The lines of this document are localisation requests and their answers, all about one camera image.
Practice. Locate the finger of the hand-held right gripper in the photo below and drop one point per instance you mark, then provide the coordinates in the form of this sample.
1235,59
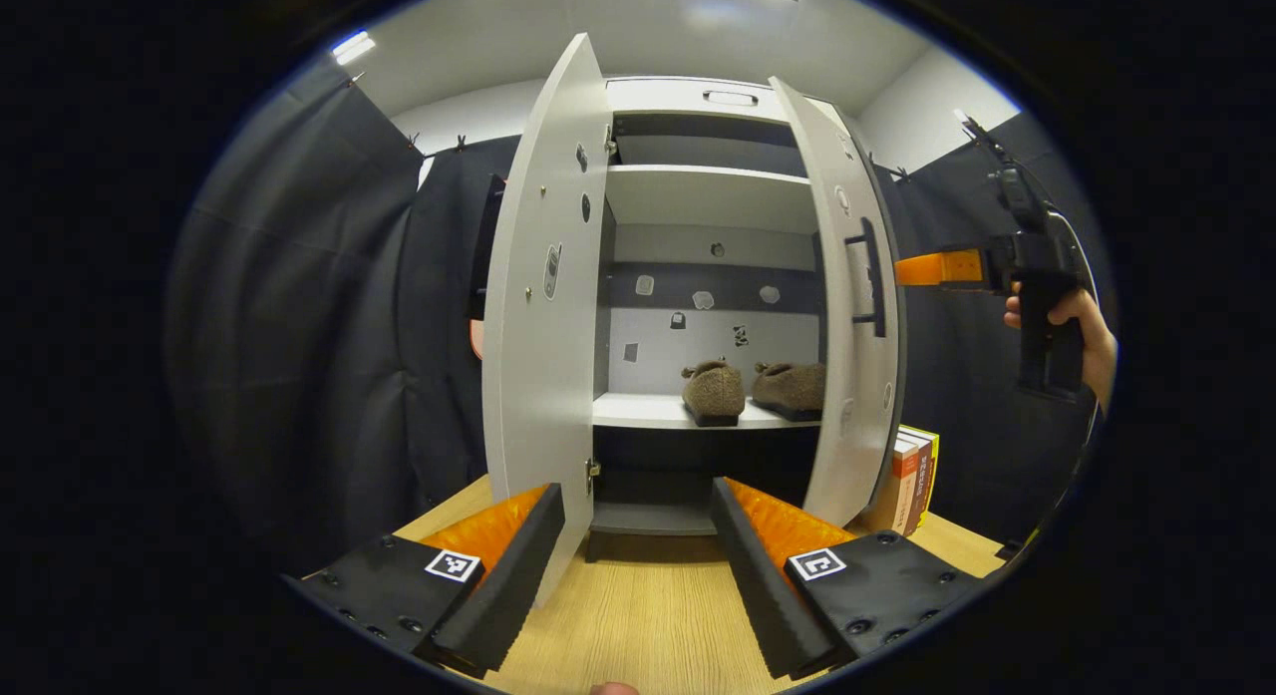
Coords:
937,268

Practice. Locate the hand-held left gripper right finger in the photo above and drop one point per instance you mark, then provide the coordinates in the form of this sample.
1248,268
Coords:
758,585

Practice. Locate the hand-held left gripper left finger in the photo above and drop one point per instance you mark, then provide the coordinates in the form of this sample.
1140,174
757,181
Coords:
508,595

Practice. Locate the white cabinet door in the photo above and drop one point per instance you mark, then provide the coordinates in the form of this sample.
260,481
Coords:
538,376
832,416

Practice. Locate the brown fuzzy shoe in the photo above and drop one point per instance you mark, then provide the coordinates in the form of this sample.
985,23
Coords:
713,391
793,386

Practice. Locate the white shoe cabinet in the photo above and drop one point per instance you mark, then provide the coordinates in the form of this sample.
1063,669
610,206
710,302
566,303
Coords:
698,196

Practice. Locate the white cabinet drawer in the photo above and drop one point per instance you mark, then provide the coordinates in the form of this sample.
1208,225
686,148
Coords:
658,97

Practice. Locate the white orange book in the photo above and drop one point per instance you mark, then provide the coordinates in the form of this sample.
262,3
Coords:
902,486

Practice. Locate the dark red book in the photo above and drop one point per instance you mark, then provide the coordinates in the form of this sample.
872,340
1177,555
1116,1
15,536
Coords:
922,486

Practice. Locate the ceiling light strip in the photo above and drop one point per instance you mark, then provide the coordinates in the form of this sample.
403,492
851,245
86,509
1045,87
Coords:
353,47

